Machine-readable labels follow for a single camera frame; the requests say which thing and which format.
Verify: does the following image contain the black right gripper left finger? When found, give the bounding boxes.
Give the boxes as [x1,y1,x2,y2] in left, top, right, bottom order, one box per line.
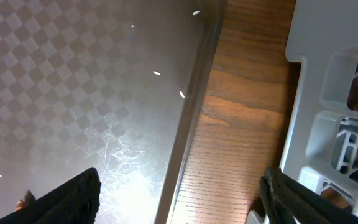
[0,167,101,224]

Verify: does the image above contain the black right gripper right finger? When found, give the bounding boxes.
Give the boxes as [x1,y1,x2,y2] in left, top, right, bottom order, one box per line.
[259,167,358,224]

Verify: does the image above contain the orange carrot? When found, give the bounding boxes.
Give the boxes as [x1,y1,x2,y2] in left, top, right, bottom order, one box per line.
[15,190,37,211]

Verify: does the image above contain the grey dishwasher rack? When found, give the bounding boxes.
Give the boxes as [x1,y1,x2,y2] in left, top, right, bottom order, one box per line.
[247,0,358,223]

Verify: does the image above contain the dark brown serving tray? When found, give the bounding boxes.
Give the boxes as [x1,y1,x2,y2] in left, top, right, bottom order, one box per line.
[0,0,224,223]

